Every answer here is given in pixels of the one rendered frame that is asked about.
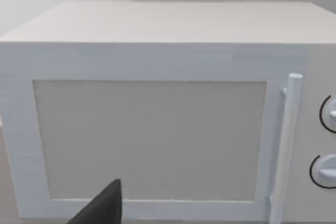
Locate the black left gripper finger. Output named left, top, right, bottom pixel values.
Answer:
left=65, top=178, right=123, bottom=224

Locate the pale microwave door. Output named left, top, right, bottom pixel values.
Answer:
left=0, top=42, right=308, bottom=221

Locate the pale microwave oven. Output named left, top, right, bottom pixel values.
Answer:
left=0, top=1, right=336, bottom=224

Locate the pale microwave knob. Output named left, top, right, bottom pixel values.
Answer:
left=322, top=98, right=336, bottom=132
left=313, top=155, right=336, bottom=187

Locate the pale microwave door handle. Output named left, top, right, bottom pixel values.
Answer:
left=267, top=73, right=303, bottom=224

